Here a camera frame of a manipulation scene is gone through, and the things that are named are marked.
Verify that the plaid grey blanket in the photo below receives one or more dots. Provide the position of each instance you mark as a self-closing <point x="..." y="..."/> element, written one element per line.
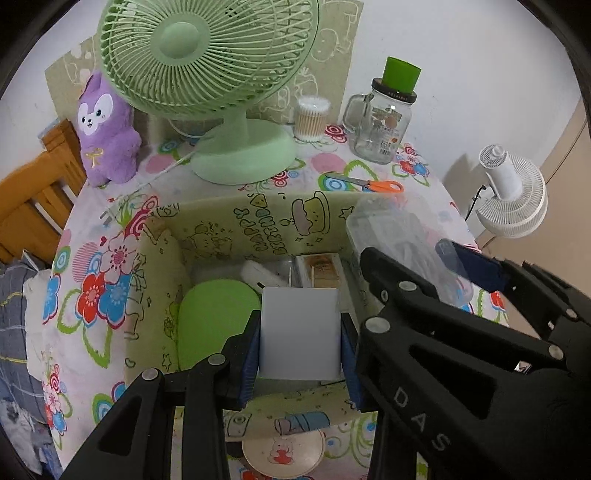
<point x="14" y="323"/>

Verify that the cotton swab container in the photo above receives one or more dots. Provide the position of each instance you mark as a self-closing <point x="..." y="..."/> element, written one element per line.
<point x="313" y="122"/>

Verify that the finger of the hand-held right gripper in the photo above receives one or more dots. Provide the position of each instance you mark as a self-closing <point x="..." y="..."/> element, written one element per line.
<point x="475" y="267"/>
<point x="392" y="281"/>

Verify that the yellow-green printed storage box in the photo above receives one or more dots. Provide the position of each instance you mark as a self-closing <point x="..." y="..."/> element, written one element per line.
<point x="217" y="221"/>

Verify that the glass jar mug green lid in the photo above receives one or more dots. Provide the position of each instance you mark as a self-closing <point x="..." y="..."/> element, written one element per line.
<point x="374" y="134"/>

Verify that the wooden chair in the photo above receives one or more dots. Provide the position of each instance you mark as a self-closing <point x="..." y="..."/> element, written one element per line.
<point x="27" y="198"/>

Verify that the green desk fan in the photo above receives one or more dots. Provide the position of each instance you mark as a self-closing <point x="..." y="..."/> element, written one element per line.
<point x="244" y="152"/>

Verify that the clear plastic box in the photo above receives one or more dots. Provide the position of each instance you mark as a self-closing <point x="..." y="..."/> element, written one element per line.
<point x="397" y="226"/>

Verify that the green oval case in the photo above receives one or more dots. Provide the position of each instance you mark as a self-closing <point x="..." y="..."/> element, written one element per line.
<point x="212" y="318"/>

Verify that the white carton brown picture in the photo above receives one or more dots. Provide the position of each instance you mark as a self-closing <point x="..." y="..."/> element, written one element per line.
<point x="323" y="272"/>

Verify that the white standing fan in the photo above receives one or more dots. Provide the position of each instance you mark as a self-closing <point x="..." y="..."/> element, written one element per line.
<point x="512" y="194"/>

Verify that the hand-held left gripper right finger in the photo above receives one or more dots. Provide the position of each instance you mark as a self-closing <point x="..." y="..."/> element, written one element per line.
<point x="349" y="364"/>

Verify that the round wooden coaster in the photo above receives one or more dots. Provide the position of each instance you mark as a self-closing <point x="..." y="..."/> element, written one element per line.
<point x="281" y="454"/>

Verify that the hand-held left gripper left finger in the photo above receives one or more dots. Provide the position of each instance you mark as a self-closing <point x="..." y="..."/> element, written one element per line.
<point x="251" y="355"/>

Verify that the purple plush toy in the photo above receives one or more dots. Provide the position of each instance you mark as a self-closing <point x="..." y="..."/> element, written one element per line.
<point x="108" y="152"/>

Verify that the floral tablecloth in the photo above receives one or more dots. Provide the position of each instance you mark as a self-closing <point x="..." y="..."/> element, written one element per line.
<point x="92" y="258"/>

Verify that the white oblong gadget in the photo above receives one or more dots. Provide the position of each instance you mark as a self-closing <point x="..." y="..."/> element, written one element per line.
<point x="258" y="272"/>

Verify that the white charger block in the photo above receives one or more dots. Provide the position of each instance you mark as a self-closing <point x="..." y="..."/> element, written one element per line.
<point x="300" y="332"/>

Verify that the white patterned cloth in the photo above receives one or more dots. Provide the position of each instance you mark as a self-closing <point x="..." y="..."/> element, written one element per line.
<point x="18" y="429"/>

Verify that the beige printed board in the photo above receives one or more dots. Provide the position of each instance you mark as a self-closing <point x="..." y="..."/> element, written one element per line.
<point x="332" y="46"/>

